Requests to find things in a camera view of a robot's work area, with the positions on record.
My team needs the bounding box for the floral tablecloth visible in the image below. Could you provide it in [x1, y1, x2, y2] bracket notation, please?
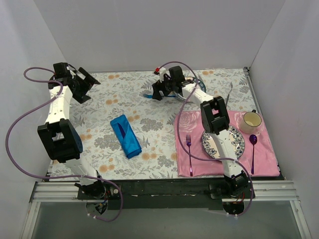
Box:
[48, 68, 261, 182]

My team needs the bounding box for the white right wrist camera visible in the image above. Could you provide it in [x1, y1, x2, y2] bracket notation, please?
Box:
[154, 67, 168, 82]

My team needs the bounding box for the purple metallic spoon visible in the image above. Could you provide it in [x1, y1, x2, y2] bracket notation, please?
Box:
[249, 134, 258, 174]

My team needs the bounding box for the blue satin napkin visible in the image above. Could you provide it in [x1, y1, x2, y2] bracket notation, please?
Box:
[110, 115, 142, 159]

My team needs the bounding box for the blue floral dinner plate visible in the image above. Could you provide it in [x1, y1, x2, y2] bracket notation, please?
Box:
[201, 125, 245, 159]

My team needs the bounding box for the aluminium frame rail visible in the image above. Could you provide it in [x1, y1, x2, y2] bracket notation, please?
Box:
[22, 180, 311, 239]

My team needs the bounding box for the teal handled knife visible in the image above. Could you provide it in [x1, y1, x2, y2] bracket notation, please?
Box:
[197, 75, 206, 93]

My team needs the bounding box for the blue fork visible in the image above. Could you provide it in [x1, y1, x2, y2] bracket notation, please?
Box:
[143, 94, 175, 99]

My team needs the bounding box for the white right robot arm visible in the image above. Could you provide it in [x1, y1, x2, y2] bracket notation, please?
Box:
[152, 65, 249, 198]

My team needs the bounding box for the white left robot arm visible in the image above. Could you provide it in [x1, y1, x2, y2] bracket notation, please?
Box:
[37, 62, 106, 199]

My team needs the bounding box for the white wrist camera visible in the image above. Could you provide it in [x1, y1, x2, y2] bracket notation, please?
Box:
[154, 67, 168, 82]
[67, 67, 80, 80]

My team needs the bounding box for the white plate teal rim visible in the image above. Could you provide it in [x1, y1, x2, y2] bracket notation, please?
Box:
[173, 76, 206, 101]

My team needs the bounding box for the purple metallic fork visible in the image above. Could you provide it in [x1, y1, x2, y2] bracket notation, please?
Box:
[186, 134, 193, 177]

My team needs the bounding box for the cream ceramic mug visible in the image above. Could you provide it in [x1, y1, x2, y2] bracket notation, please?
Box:
[239, 110, 262, 134]

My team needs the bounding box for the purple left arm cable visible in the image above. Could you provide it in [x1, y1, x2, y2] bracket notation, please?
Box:
[5, 67, 124, 222]

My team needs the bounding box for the purple knife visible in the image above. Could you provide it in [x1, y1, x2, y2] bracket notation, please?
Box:
[118, 124, 126, 138]

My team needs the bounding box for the pink floral placemat cloth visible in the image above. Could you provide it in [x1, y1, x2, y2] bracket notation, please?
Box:
[174, 111, 280, 177]

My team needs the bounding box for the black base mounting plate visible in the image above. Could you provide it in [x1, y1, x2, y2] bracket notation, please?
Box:
[77, 178, 255, 211]

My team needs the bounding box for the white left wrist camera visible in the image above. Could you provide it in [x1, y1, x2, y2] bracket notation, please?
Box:
[67, 67, 80, 80]

